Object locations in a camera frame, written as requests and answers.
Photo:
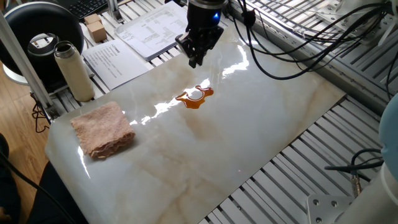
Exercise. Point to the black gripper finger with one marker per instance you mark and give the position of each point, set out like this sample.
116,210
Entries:
192,49
213,39

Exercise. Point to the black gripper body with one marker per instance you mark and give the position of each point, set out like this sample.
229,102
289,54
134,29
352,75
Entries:
203,18

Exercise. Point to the pink terry cloth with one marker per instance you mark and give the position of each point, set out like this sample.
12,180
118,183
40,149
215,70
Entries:
101,129

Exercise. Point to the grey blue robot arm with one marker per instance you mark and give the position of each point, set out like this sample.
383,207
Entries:
388,133

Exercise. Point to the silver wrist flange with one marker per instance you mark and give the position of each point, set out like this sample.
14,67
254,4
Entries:
208,3

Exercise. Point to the printed paper stack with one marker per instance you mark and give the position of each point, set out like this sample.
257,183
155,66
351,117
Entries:
152,29

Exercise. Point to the amber liquid spill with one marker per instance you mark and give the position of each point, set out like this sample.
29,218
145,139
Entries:
192,102

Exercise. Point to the single printed paper sheet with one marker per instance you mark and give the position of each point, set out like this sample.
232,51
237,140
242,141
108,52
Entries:
113,63

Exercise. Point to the large wooden block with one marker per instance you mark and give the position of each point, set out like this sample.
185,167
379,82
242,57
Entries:
97,31

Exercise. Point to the small wooden block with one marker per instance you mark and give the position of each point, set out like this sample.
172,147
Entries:
92,18

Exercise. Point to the marble pattern tile slab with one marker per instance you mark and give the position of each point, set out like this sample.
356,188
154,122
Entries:
202,155

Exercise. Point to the black keyboard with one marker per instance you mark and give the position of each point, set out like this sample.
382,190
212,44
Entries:
87,7

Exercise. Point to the cream thermos bottle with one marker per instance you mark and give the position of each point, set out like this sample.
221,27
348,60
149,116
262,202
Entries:
74,74

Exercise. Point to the perforated metal plate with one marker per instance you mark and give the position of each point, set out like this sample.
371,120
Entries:
351,18

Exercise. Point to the round black chair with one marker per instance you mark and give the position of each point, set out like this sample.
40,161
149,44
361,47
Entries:
18,31

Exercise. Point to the silver base mounting plate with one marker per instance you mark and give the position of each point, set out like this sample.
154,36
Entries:
326,208

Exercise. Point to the upright aluminium bracket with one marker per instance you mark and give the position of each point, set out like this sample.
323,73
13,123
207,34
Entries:
115,11

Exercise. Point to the aluminium frame post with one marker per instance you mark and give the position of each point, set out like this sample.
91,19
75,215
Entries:
23,65

